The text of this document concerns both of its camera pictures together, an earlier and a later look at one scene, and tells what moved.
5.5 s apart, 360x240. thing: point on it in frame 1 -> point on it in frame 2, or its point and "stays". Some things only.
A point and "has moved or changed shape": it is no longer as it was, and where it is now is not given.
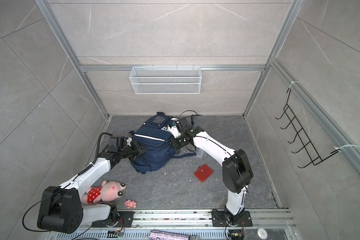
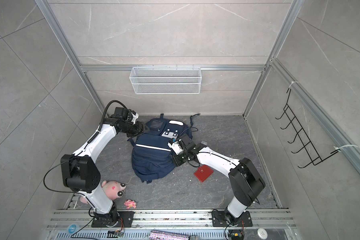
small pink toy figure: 129,203 stays
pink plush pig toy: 107,192 stays
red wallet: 203,172 stays
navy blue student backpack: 159,153 has moved or changed shape
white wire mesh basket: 165,80 stays
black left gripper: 138,149 -> 139,129
